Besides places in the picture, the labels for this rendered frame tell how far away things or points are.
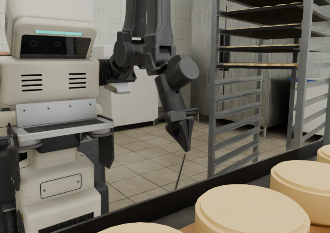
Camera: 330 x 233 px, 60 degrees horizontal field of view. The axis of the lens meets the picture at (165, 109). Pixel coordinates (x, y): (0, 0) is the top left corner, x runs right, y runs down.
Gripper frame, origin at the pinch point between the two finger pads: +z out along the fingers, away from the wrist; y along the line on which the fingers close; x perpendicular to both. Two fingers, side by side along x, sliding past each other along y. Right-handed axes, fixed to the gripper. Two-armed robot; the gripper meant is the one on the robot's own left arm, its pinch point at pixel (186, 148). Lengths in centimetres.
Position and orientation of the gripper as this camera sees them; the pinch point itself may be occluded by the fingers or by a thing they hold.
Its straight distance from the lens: 72.2
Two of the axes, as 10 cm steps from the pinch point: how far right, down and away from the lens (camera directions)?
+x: -5.3, 3.4, 7.8
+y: 8.0, -1.1, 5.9
